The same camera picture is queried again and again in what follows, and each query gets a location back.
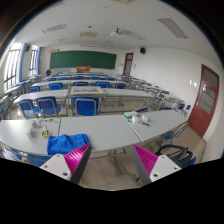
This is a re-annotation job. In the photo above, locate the blue towel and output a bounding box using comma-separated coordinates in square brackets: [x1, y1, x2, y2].
[47, 134, 90, 155]

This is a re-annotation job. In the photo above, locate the blue chair right of table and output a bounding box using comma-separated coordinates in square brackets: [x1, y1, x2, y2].
[161, 123, 187, 145]

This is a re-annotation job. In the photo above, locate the small yellow white object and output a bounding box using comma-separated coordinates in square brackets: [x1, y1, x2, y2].
[42, 128, 50, 138]

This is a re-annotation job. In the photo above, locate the white small box left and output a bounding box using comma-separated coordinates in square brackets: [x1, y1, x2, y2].
[26, 128, 35, 138]

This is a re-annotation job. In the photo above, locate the red far door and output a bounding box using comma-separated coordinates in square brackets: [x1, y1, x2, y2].
[123, 53, 134, 76]

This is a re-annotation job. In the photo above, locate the blue chair left centre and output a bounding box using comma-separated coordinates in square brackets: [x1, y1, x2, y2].
[36, 96, 61, 117]

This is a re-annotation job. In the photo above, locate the orange lectern desk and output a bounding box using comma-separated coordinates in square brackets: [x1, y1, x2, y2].
[76, 66, 91, 72]

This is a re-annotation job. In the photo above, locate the red door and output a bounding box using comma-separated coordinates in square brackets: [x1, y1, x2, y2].
[123, 53, 134, 76]
[188, 65, 219, 137]

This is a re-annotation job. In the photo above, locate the black wall speaker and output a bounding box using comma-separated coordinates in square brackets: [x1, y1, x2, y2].
[140, 47, 146, 54]

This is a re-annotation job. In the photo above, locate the framed tray on desk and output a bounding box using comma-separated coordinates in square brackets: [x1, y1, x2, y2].
[68, 86, 105, 96]

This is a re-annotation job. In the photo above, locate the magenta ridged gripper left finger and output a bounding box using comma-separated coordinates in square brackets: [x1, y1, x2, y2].
[41, 144, 91, 184]

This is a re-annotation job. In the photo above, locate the blue chair far left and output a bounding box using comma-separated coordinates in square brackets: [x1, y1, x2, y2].
[19, 99, 39, 119]

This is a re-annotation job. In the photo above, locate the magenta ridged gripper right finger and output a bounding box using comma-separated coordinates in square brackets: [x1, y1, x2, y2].
[131, 144, 180, 185]

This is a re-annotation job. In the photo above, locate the red near door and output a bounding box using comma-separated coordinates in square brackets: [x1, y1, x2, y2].
[188, 65, 219, 137]

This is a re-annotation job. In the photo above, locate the green chalkboard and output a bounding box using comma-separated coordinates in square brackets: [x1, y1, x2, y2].
[50, 51, 117, 69]

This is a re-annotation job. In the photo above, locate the left window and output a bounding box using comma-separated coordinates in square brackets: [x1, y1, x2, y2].
[4, 43, 23, 90]

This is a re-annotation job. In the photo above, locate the black chair near right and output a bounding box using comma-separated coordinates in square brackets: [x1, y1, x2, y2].
[156, 144, 196, 168]

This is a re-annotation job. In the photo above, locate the ceiling projector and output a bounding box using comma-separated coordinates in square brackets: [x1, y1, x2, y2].
[111, 29, 122, 38]

